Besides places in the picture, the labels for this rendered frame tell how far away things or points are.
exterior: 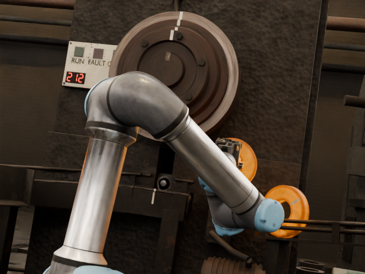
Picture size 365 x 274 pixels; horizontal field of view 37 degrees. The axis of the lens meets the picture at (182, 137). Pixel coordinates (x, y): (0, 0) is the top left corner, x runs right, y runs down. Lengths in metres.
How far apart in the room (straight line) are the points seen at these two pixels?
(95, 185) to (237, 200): 0.31
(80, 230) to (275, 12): 1.23
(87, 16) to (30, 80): 6.92
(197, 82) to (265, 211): 0.70
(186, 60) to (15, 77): 7.54
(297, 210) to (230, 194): 0.48
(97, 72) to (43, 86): 6.88
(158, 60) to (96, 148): 0.72
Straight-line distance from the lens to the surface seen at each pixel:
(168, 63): 1.82
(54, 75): 8.96
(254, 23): 2.08
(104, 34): 2.19
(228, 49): 1.90
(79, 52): 2.18
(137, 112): 1.09
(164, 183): 1.97
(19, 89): 9.18
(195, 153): 1.13
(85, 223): 1.16
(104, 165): 1.16
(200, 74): 1.80
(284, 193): 1.66
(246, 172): 1.62
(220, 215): 1.33
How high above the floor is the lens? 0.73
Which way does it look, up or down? 5 degrees up
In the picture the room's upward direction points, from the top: 8 degrees clockwise
